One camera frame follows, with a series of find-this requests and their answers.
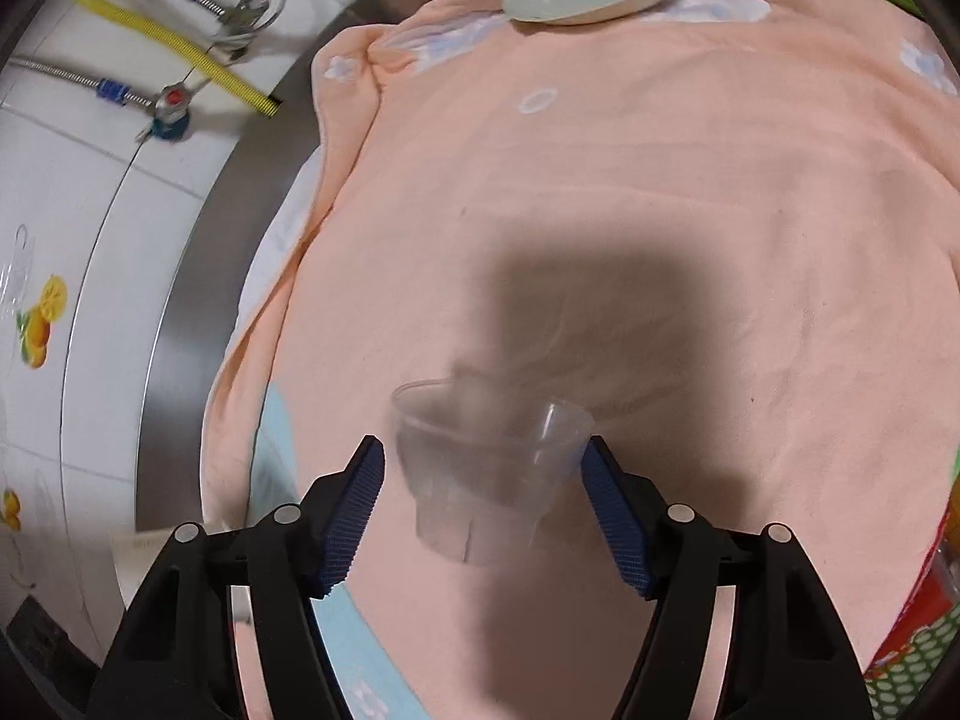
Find peach pink towel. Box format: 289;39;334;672
200;0;960;720

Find yellow hose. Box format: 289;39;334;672
56;0;283;119

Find green mesh trash basket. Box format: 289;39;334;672
864;463;958;718

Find clear plastic cup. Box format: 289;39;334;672
391;376;594;566

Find wall water valve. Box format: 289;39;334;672
6;0;283;146

